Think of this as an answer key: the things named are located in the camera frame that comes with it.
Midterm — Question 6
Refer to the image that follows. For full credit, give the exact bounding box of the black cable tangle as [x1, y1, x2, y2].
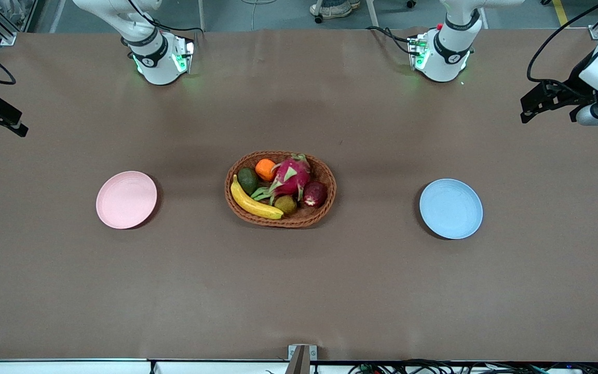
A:
[348, 358, 598, 374]

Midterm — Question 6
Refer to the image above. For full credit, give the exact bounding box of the light blue plate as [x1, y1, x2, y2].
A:
[419, 179, 484, 240]

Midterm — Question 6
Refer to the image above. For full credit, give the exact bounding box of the dark red apple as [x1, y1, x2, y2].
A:
[303, 181, 328, 208]

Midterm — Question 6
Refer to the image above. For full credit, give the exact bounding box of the brown wicker basket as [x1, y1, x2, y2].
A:
[224, 151, 337, 228]

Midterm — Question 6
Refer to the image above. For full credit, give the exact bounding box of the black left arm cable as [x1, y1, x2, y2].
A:
[526, 0, 598, 99]

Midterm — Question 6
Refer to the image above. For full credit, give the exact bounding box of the green avocado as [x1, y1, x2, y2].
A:
[237, 167, 259, 196]

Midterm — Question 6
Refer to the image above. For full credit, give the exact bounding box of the pink dragon fruit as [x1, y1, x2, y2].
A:
[250, 153, 312, 206]

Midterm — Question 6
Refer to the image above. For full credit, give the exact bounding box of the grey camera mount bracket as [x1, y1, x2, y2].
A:
[288, 344, 318, 374]

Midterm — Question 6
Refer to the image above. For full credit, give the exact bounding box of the black left base cable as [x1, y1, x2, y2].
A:
[366, 26, 415, 56]

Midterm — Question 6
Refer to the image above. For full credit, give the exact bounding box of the yellow banana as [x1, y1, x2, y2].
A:
[230, 175, 284, 220]

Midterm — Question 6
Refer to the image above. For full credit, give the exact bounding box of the white sneaker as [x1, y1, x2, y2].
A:
[309, 0, 360, 20]

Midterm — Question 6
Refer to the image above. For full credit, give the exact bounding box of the brown kiwi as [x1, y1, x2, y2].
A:
[274, 195, 298, 216]

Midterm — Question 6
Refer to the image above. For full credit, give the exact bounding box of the orange fruit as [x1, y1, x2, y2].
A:
[255, 158, 278, 182]

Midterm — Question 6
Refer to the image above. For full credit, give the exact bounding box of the thin white cable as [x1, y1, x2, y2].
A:
[239, 0, 279, 32]

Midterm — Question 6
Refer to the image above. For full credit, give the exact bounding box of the pink plate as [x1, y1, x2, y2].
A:
[96, 171, 158, 230]

